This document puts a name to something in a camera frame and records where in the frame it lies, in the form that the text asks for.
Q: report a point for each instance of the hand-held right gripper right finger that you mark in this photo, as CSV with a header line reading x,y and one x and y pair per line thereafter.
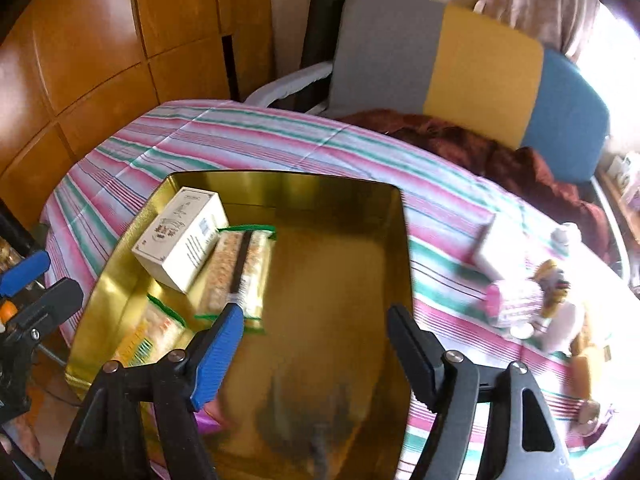
x,y
415,355

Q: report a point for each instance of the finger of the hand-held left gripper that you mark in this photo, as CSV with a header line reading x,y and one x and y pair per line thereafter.
x,y
25,271

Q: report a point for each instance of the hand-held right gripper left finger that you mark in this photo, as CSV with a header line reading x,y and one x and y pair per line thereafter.
x,y
220,355

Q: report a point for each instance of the green-edged snack packet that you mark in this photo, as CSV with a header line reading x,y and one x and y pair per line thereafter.
x,y
145,330
220,270

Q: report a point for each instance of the gold metal tin box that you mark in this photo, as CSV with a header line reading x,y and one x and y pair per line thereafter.
x,y
325,285

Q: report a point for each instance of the purple wrapped item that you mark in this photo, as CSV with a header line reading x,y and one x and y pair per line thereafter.
x,y
207,421

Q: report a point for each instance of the silver round cap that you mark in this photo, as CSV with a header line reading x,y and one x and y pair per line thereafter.
x,y
522,331

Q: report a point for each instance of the pink striped cup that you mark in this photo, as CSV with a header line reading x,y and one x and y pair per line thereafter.
x,y
515,302

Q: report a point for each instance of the white printed carton box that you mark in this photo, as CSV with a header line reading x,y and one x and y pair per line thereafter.
x,y
175,245

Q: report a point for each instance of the plain white box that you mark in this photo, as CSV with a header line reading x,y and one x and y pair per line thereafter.
x,y
500,252

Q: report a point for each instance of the white plastic bottle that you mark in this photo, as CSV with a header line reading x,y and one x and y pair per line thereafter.
x,y
565,325

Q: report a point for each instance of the yellow toy figure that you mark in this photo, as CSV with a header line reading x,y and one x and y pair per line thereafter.
x,y
552,280

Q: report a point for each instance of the small white bottle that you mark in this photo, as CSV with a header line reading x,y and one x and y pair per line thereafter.
x,y
565,236

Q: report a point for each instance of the brown blanket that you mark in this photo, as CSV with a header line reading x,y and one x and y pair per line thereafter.
x,y
450,140

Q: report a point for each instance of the striped tablecloth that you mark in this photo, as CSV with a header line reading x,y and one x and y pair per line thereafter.
x,y
300,145

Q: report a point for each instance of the wooden wardrobe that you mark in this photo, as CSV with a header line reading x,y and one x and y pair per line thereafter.
x,y
90,35

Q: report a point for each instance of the wooden side table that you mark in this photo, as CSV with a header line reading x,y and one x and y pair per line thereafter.
x,y
622,220

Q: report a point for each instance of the white carton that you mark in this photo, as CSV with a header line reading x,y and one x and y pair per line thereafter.
x,y
622,172

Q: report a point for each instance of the grey yellow blue chair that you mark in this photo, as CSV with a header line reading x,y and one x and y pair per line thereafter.
x,y
385,50

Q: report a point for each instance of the black rolled mat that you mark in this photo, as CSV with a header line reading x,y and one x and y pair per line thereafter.
x,y
320,20

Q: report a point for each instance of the bright window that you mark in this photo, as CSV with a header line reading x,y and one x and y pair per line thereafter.
x,y
612,45

